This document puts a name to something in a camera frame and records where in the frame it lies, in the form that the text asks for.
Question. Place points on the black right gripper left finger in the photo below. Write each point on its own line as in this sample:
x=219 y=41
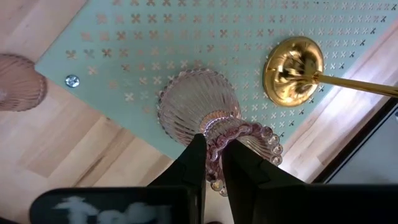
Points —
x=192 y=168

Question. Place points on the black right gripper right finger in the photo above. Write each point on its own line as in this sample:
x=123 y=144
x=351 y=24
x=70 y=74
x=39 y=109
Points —
x=242 y=174

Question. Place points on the gold metal candlestick holder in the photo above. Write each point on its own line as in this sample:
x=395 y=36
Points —
x=289 y=71

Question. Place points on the pale green perforated metal shelf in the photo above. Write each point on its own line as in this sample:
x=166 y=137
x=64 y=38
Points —
x=186 y=37

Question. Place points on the black aluminium table frame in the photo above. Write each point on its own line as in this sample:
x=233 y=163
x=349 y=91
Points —
x=353 y=144

